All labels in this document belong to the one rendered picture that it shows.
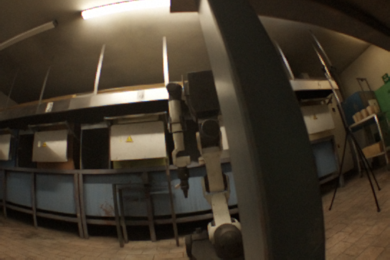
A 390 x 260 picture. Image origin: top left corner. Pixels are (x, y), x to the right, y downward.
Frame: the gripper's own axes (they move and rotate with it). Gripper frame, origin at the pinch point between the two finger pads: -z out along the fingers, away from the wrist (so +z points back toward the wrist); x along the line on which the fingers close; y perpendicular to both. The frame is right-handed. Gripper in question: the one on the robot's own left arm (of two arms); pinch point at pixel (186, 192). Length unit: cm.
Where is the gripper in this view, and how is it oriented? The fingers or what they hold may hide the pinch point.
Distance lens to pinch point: 132.4
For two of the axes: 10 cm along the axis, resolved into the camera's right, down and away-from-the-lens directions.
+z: -1.4, -9.7, 1.8
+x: 0.1, 1.8, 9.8
